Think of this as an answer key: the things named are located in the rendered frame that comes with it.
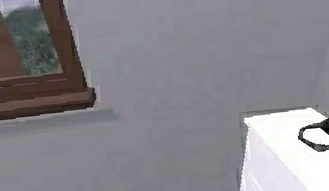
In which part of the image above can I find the brown wooden window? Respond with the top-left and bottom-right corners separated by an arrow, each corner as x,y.
0,0 -> 99,122

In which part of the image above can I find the white cabinet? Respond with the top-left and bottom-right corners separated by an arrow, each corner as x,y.
230,105 -> 329,191

